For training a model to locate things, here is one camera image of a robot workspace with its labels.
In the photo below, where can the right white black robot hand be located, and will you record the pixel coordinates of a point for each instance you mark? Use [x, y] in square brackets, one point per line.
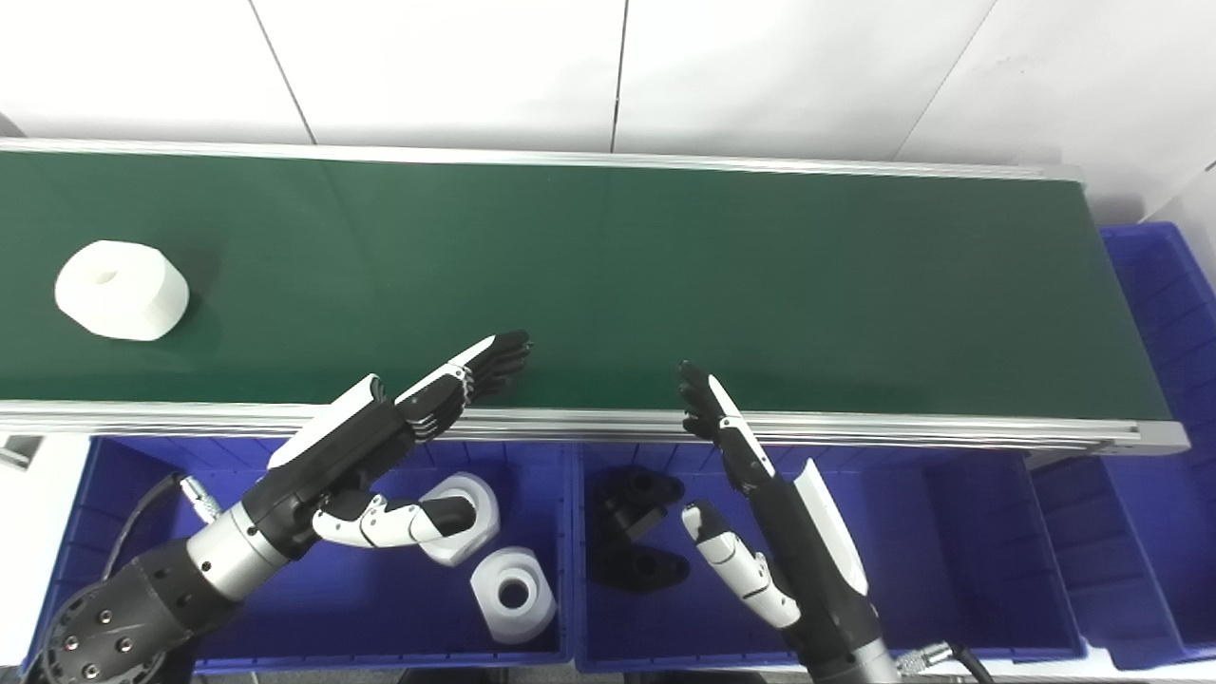
[817, 560]

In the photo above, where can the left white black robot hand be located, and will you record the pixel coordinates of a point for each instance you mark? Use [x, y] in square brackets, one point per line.
[332, 456]

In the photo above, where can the white cylindrical plastic part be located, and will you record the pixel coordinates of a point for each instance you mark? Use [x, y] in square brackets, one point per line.
[119, 290]

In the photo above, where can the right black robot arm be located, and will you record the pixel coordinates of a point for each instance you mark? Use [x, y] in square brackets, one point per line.
[860, 665]

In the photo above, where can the blue bin with black parts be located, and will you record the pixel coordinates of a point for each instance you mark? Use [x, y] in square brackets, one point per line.
[950, 551]

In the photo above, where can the blue bin with white parts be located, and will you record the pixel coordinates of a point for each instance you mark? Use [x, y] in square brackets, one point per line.
[361, 608]

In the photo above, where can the white hexagonal plastic part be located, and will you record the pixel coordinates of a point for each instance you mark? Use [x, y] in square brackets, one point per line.
[483, 499]

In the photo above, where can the white round holed plastic part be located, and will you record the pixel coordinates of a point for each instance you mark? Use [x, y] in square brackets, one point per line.
[513, 594]

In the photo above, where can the green conveyor belt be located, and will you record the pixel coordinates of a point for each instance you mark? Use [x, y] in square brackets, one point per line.
[617, 285]
[589, 426]

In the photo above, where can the empty blue bin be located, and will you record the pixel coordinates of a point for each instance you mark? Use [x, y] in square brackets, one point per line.
[1164, 323]

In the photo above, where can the black bracket part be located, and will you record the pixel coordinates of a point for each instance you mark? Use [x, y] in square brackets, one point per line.
[646, 568]
[632, 494]

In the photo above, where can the grey metal conveyor bracket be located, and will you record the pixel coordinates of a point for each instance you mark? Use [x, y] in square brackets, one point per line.
[17, 451]

